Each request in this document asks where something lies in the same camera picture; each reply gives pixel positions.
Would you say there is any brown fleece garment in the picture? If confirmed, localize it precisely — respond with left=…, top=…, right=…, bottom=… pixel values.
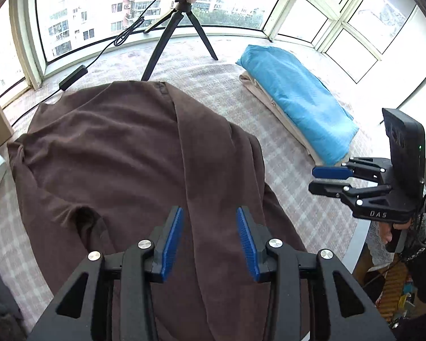
left=8, top=82, right=304, bottom=340

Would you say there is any person right hand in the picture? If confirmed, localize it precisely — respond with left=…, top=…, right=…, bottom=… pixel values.
left=378, top=220, right=412, bottom=245

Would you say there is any plaid pink bed sheet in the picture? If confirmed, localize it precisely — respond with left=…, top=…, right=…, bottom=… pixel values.
left=0, top=58, right=366, bottom=330

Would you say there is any white lace table cover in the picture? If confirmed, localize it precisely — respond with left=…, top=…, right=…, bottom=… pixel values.
left=366, top=221, right=395, bottom=269

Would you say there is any folded blue cloth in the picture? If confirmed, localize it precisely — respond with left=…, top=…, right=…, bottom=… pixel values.
left=237, top=45, right=359, bottom=166

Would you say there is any black garment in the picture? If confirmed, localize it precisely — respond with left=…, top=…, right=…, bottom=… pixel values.
left=0, top=275, right=27, bottom=340

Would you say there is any folded beige cloth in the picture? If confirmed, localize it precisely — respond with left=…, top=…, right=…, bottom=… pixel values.
left=239, top=71, right=324, bottom=165

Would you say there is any black camera box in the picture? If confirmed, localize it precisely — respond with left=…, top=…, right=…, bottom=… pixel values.
left=382, top=108, right=426, bottom=199

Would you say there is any black cable with inline remote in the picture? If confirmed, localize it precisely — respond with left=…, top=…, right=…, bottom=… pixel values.
left=10, top=0, right=177, bottom=129

